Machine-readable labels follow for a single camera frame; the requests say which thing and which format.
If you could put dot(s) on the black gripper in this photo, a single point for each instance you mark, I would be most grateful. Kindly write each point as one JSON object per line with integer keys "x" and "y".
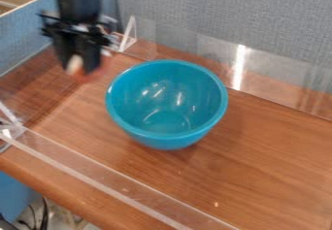
{"x": 77, "y": 23}

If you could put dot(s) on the toy mushroom brown cap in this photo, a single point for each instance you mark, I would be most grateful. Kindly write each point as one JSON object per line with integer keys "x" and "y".
{"x": 75, "y": 68}

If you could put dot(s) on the blue plastic bowl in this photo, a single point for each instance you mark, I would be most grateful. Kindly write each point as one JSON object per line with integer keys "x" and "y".
{"x": 167, "y": 102}

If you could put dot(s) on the clear acrylic left barrier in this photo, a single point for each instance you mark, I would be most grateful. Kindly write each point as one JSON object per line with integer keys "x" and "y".
{"x": 18, "y": 50}

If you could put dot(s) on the clear acrylic barrier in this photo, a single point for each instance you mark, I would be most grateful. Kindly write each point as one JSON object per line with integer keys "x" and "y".
{"x": 18, "y": 50}
{"x": 290, "y": 82}
{"x": 148, "y": 200}

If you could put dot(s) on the clear acrylic front barrier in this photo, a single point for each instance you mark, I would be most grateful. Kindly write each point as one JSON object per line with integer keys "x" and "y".
{"x": 148, "y": 200}

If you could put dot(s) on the clear acrylic back barrier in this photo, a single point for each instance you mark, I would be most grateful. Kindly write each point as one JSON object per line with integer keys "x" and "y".
{"x": 290, "y": 82}

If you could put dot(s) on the clear acrylic corner bracket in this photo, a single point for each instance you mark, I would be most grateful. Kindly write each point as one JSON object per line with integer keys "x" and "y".
{"x": 120, "y": 42}

